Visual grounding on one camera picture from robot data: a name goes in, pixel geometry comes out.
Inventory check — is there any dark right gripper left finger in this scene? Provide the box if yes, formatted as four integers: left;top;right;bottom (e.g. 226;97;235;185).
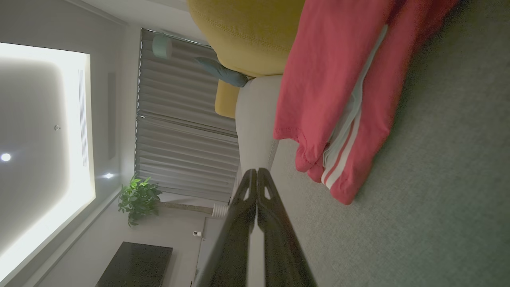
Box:
193;168;258;287

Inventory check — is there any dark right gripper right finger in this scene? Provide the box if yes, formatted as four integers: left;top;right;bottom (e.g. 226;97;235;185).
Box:
257;167;318;287

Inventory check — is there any red jersey with white sleeves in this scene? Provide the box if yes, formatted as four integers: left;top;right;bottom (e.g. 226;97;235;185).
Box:
273;0;459;206

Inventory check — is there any green potted plant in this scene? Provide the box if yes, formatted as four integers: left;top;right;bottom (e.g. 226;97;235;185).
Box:
118;177;214;228

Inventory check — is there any grey pleated curtain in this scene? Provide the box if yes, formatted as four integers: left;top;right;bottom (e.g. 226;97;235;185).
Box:
135;27;240;203

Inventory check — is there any small yellow sofa backrest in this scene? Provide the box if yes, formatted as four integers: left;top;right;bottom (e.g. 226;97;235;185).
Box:
214;79;241;119

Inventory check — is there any grey and yellow sofa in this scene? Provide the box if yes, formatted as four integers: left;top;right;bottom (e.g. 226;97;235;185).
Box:
271;0;510;287

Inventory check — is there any teal throw pillow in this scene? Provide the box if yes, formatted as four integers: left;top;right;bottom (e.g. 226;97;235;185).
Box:
194;56;249;88

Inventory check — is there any long ceiling air vent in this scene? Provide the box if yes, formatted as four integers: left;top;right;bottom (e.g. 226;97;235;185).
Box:
78;69;89;168

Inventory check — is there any wide yellow sofa backrest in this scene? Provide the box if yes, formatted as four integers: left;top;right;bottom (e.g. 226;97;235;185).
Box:
187;0;306;78

